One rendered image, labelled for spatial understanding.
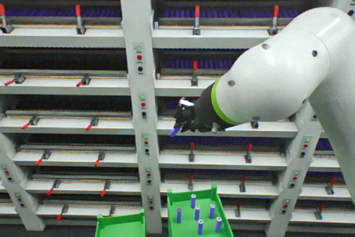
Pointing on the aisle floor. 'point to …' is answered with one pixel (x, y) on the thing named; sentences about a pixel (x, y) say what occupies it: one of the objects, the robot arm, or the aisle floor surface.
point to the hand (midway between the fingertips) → (183, 123)
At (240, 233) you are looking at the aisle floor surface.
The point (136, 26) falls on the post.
